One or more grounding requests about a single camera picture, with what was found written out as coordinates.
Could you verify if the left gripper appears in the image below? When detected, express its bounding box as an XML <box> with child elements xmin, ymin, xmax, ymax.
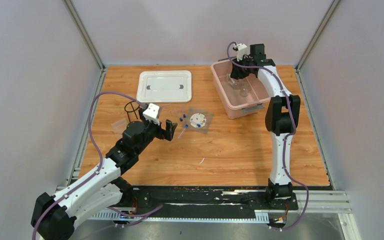
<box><xmin>135</xmin><ymin>109</ymin><xmax>177</xmax><ymax>155</ymax></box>

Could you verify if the white clay triangle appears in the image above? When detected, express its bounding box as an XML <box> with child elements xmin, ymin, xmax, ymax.
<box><xmin>226</xmin><ymin>73</ymin><xmax>242</xmax><ymax>90</ymax></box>

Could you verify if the pink plastic bin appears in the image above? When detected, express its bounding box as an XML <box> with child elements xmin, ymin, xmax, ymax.
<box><xmin>210</xmin><ymin>59</ymin><xmax>270</xmax><ymax>120</ymax></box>

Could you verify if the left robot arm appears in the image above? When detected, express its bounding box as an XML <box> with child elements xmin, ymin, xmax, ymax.
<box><xmin>30</xmin><ymin>119</ymin><xmax>178</xmax><ymax>240</ymax></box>

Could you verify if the black metal tripod stand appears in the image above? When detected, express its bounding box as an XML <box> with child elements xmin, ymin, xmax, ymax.
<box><xmin>124</xmin><ymin>101</ymin><xmax>142</xmax><ymax>123</ymax></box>

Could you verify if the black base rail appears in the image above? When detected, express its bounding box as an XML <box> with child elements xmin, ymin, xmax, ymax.
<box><xmin>121</xmin><ymin>185</ymin><xmax>299</xmax><ymax>219</ymax></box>

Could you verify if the clear test tube rack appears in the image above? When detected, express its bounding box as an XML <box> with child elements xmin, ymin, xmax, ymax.
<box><xmin>111</xmin><ymin>118</ymin><xmax>128</xmax><ymax>134</ymax></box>

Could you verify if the glass flask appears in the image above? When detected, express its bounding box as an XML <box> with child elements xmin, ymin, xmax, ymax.
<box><xmin>228</xmin><ymin>78</ymin><xmax>249</xmax><ymax>96</ymax></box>

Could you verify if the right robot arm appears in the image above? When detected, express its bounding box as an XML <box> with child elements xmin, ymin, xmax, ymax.
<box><xmin>226</xmin><ymin>41</ymin><xmax>301</xmax><ymax>209</ymax></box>

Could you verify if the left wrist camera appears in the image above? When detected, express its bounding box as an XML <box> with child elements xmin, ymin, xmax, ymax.
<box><xmin>142</xmin><ymin>103</ymin><xmax>162</xmax><ymax>126</ymax></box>

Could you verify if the white plastic lid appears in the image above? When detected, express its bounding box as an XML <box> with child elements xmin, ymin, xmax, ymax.
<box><xmin>136</xmin><ymin>70</ymin><xmax>192</xmax><ymax>103</ymax></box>

